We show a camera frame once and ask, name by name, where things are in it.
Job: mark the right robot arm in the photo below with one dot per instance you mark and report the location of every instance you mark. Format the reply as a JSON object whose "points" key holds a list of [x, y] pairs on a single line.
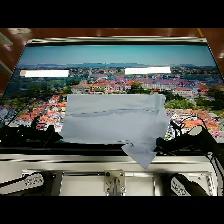
{"points": [[196, 141]]}

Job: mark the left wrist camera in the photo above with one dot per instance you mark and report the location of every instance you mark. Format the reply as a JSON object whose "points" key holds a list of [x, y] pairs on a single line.
{"points": [[35, 122]]}

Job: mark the pale blue shirt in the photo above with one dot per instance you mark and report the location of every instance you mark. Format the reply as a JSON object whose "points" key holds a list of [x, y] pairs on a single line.
{"points": [[113, 120]]}

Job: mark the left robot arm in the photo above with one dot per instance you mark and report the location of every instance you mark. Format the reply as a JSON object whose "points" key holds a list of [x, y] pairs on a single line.
{"points": [[23, 135]]}

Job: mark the silver frame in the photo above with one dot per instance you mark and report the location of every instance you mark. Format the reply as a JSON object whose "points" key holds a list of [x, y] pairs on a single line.
{"points": [[100, 166]]}

